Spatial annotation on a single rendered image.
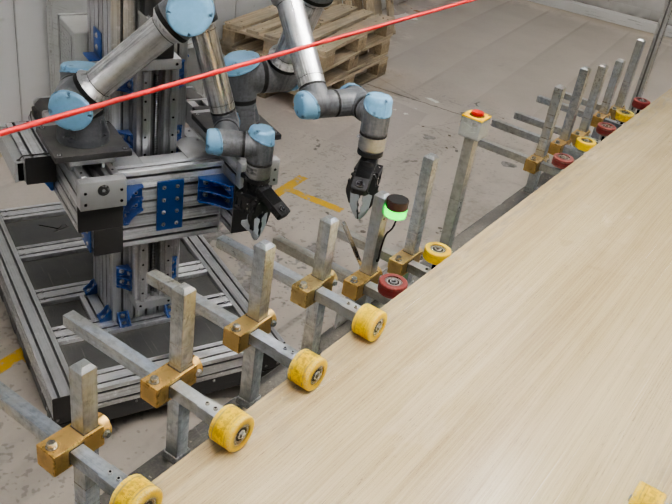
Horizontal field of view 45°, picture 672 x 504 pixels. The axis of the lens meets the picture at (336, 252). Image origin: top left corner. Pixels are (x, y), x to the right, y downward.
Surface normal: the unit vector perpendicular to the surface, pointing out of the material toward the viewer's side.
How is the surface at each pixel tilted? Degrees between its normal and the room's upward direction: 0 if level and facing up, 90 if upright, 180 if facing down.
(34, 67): 90
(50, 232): 0
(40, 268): 0
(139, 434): 0
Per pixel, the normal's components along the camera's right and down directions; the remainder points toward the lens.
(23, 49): 0.86, 0.36
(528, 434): 0.14, -0.84
